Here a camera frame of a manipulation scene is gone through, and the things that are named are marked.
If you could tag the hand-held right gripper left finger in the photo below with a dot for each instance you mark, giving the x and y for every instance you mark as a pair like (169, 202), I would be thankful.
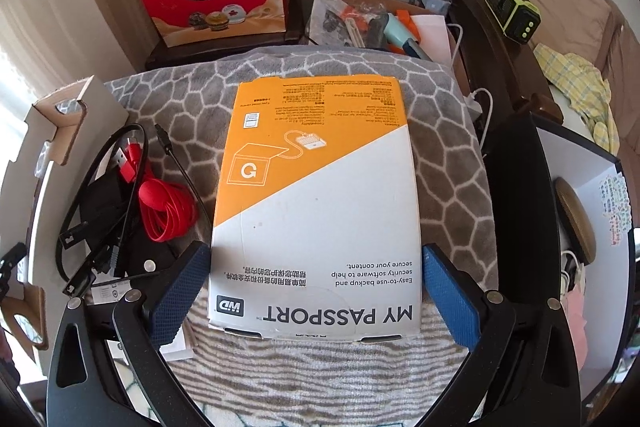
(182, 292)

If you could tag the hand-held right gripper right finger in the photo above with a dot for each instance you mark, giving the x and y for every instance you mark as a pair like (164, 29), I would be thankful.
(450, 302)

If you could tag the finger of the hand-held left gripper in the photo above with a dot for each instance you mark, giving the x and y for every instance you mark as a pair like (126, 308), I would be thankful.
(10, 267)

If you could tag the orange and white product box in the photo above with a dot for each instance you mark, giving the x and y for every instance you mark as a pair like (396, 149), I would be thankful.
(310, 207)

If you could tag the white cardboard box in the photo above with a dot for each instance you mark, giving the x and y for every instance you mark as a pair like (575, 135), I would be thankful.
(95, 107)

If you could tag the white paper booklet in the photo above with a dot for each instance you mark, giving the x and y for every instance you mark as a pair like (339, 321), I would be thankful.
(177, 347)

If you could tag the white label card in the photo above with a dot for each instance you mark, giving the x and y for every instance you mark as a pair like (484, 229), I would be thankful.
(107, 292)

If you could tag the pink cloth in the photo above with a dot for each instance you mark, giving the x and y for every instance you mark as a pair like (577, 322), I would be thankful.
(575, 312)

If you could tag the grey patterned blanket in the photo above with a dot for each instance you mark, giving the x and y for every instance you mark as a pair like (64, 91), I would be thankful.
(450, 157)

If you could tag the round wooden disc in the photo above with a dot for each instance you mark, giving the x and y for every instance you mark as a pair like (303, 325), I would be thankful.
(575, 222)

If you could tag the black framed white board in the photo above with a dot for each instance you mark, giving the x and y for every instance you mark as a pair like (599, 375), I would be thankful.
(595, 157)

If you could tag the dark wooden stand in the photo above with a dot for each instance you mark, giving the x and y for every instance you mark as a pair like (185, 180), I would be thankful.
(225, 52)

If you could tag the yellow plaid cloth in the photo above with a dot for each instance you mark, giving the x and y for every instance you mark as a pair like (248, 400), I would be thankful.
(580, 77)

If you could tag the teal handheld tool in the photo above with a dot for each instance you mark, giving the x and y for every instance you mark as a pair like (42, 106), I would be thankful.
(400, 32)

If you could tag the green and black device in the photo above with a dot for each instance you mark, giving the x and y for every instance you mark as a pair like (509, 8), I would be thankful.
(510, 7)

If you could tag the clear plastic bag of parts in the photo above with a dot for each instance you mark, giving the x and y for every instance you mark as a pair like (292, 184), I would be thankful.
(325, 17)

